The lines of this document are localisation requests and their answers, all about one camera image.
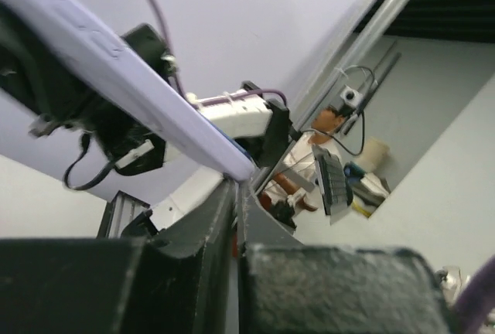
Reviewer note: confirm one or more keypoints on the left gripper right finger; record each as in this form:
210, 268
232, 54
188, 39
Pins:
289, 287

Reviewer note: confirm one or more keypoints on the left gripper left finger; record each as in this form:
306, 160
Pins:
173, 282

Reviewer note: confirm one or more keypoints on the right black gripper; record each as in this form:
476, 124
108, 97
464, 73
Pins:
32, 75

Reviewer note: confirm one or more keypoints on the phone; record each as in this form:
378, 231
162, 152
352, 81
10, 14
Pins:
158, 117

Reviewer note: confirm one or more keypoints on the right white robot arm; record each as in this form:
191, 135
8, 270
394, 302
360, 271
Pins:
52, 154

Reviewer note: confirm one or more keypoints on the black keyboard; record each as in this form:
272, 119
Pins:
335, 191

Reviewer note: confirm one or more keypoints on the person in white shirt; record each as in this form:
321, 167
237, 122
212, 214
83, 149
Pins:
301, 159

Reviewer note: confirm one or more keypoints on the external webcam on frame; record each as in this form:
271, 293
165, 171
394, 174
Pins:
351, 97

